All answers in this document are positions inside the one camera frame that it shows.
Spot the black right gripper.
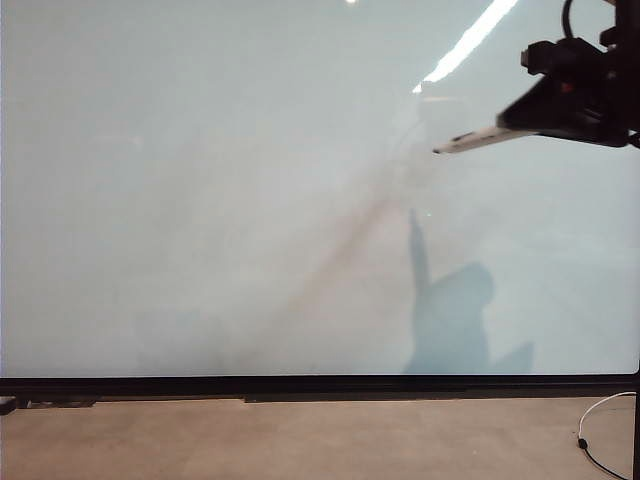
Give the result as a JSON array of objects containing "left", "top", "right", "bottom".
[{"left": 494, "top": 69, "right": 632, "bottom": 149}]

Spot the white black whiteboard marker pen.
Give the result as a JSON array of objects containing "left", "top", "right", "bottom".
[{"left": 431, "top": 124, "right": 542, "bottom": 155}]

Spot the white glass whiteboard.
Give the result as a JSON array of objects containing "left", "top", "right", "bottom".
[{"left": 0, "top": 0, "right": 640, "bottom": 378}]

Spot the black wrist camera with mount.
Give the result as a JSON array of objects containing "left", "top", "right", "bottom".
[{"left": 519, "top": 37, "right": 607, "bottom": 77}]

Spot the black camera cable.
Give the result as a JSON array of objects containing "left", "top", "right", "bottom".
[{"left": 560, "top": 0, "right": 577, "bottom": 40}]

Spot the white cable with black connector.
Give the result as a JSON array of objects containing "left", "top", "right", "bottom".
[{"left": 574, "top": 390, "right": 638, "bottom": 480}]

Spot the black whiteboard frame stand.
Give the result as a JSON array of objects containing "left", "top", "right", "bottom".
[{"left": 0, "top": 370, "right": 640, "bottom": 480}]

